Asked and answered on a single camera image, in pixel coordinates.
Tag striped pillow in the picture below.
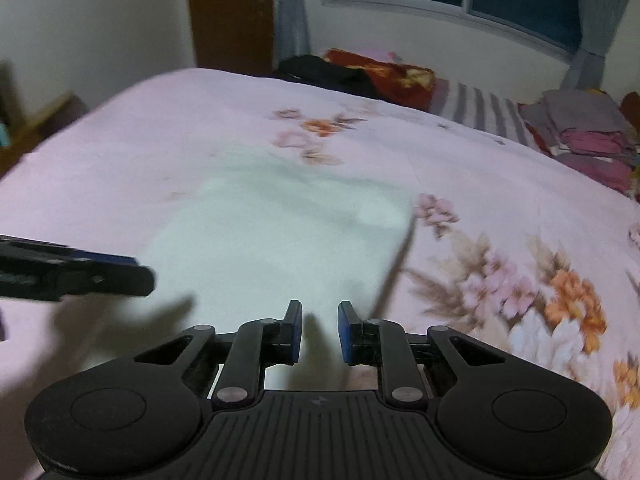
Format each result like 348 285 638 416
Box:
430 78 540 152

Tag grey curtain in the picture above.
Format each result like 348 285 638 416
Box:
273 0 310 66
561 0 629 90

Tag right grey curtain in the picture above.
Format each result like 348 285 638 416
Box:
561 0 629 90

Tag red heart headboard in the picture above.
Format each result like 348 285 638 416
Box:
620 91 640 133

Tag black garment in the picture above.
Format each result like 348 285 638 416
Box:
273 54 378 99

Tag stack of folded clothes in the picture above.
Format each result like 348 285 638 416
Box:
518 89 639 196

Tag left grey curtain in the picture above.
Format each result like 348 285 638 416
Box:
273 0 310 66

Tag white knit sweater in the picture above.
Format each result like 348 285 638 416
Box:
120 150 412 332

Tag pink floral bed sheet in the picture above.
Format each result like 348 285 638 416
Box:
1 70 639 479

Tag brown wooden door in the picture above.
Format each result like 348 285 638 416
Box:
189 0 274 76

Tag red patterned blanket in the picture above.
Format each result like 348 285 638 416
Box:
323 49 436 112

